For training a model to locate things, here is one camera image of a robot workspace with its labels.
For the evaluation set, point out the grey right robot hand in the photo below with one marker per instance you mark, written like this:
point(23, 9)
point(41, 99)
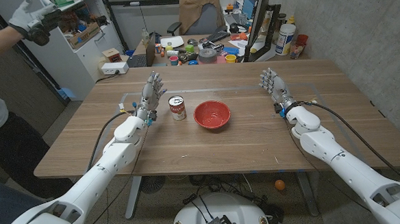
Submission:
point(277, 87)

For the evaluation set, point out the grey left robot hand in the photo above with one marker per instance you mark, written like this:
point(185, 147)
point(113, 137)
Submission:
point(149, 94)

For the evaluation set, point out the white gloved person hand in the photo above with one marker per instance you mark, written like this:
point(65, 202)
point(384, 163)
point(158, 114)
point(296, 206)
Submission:
point(22, 18)

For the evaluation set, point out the black handheld controller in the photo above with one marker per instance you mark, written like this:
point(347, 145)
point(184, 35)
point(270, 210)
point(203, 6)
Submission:
point(43, 31)

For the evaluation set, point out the red and white soup can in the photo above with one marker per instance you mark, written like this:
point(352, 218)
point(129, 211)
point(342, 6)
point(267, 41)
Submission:
point(177, 109)

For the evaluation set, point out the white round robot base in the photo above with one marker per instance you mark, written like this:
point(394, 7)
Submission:
point(222, 207)

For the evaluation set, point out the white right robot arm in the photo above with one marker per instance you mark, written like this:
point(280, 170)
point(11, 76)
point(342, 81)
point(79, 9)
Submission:
point(347, 166)

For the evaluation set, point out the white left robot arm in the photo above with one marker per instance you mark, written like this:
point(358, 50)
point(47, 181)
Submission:
point(97, 179)

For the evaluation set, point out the red bowl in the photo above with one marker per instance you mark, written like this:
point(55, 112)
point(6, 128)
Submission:
point(212, 116)

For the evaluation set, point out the wooden desk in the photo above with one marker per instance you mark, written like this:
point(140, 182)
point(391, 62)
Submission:
point(159, 61)

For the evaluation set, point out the black laptop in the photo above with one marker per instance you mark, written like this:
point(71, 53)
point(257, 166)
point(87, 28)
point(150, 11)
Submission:
point(142, 58)

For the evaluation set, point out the pink and teal cup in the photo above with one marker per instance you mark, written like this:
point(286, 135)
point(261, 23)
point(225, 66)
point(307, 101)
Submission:
point(174, 60)

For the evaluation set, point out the white power box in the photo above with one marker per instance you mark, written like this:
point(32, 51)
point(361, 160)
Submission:
point(114, 67)

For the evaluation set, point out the green box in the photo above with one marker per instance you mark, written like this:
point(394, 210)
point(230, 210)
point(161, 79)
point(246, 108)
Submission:
point(64, 0)

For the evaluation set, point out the white plastic jar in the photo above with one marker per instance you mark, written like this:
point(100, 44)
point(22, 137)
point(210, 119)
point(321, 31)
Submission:
point(284, 39)

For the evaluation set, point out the small wooden box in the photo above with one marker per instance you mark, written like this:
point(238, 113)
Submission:
point(112, 55)

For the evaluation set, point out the yellow cup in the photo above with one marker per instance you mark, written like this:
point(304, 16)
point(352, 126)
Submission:
point(231, 59)

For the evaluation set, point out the clear bottle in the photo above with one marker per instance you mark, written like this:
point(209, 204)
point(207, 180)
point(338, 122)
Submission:
point(145, 37)

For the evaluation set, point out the flat blue box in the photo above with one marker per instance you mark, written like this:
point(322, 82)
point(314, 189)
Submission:
point(231, 50)

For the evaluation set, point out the green cube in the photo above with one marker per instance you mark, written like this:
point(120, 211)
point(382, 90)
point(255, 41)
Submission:
point(190, 48)

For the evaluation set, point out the cardboard box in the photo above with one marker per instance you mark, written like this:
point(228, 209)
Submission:
point(86, 35)

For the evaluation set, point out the white shelf cabinet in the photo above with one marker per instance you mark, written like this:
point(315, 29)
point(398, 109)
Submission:
point(70, 67)

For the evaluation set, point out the grey tape roll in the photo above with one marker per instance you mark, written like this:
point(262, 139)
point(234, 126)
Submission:
point(207, 56)

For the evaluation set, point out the black headphones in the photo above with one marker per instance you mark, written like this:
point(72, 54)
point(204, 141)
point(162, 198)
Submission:
point(237, 28)

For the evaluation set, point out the black keyboard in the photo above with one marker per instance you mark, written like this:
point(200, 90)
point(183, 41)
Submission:
point(216, 36)

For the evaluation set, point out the black floor fan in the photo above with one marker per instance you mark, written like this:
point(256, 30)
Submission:
point(153, 183)

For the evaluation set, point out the grey office chair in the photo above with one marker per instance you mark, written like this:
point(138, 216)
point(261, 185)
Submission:
point(203, 21)

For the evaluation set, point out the orange ball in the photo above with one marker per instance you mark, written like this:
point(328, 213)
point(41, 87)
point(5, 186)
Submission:
point(280, 185)

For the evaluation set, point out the grey table leg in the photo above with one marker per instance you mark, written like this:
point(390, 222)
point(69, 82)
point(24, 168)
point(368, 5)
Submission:
point(307, 193)
point(133, 198)

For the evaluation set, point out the person in grey shirt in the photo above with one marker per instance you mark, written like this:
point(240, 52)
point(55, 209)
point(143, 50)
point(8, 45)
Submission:
point(3, 153)

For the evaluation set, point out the dark blue upholstered seat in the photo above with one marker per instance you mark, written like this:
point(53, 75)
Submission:
point(6, 204)

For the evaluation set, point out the whiteboard with black frame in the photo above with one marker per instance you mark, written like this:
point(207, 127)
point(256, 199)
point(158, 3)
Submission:
point(114, 20)

